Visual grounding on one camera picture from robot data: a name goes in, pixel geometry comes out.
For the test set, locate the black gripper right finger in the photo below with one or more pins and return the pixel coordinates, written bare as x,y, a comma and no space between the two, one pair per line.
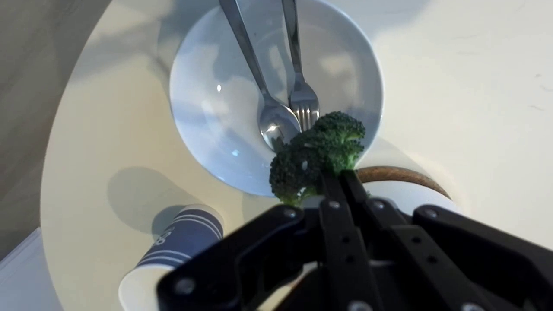
460,264

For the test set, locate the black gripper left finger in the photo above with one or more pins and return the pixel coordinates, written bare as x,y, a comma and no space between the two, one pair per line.
260,259

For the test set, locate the green broccoli floret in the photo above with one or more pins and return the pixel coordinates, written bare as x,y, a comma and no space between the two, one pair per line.
322,143

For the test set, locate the white bowl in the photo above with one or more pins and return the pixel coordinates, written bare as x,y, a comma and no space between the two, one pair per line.
218,114

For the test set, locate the blue striped paper cup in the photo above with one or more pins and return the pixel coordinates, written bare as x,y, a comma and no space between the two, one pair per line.
184,235

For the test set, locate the metal spoon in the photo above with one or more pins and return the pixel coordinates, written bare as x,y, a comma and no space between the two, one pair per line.
277,118

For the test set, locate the metal fork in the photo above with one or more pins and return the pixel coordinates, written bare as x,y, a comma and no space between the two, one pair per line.
303,100

